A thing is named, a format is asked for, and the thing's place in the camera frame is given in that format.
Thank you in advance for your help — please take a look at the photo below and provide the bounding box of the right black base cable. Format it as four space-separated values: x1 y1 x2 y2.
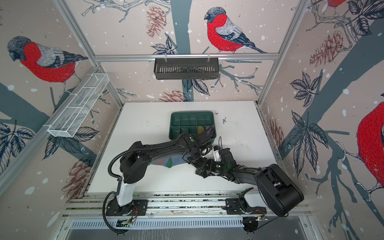
242 211 290 234

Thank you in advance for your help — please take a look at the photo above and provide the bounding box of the purple rolled sock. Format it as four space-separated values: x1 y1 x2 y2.
205 126 216 139

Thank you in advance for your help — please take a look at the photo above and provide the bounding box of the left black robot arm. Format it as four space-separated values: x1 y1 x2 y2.
108 133 213 207

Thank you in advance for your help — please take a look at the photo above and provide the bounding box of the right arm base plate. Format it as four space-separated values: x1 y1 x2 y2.
222 199 267 215

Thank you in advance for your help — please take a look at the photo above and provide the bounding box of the aluminium frame back bar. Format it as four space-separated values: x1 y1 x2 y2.
94 53 280 63

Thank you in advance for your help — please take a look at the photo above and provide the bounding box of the black grey argyle sock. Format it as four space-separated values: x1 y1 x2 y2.
187 158 209 178

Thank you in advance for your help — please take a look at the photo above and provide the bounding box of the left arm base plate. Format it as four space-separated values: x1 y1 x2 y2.
106 199 149 217

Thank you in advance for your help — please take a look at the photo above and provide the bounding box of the left black base cable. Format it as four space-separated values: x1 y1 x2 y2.
101 191 133 235

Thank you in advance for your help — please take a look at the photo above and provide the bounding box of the olive rolled sock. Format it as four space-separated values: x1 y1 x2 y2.
197 126 206 135

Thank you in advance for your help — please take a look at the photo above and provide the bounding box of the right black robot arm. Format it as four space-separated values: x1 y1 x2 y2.
191 147 304 217

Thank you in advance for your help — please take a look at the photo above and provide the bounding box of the white mesh wall basket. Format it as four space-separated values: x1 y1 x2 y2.
48 73 110 138

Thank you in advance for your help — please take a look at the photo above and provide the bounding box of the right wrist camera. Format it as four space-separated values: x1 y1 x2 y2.
213 146 221 162

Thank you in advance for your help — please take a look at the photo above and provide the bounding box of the blue orange green striped sock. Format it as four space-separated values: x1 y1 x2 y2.
151 155 186 168

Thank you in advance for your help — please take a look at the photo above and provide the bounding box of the green compartment tray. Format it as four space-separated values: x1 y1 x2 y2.
169 111 217 143

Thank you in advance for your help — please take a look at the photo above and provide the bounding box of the black hanging wire basket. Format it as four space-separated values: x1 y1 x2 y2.
154 58 220 80

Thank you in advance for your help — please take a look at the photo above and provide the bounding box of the black base cable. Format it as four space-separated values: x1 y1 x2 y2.
101 191 133 235
242 211 290 234

